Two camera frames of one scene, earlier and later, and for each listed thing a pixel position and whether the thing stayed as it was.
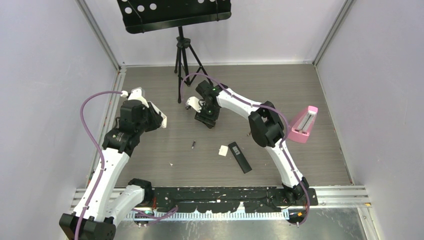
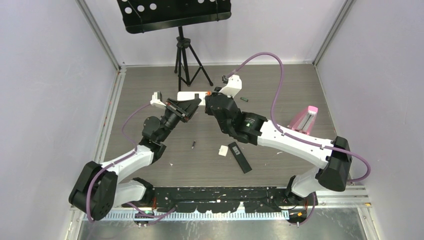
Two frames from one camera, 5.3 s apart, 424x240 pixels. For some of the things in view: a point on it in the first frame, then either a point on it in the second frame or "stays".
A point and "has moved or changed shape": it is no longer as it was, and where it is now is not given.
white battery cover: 223,150 stays
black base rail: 252,199 stays
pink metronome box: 301,129 stays
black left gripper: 156,119 → 183,114
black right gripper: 209,121 → 207,110
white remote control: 164,122 has moved or changed shape
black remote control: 240,158 stays
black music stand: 144,16 stays
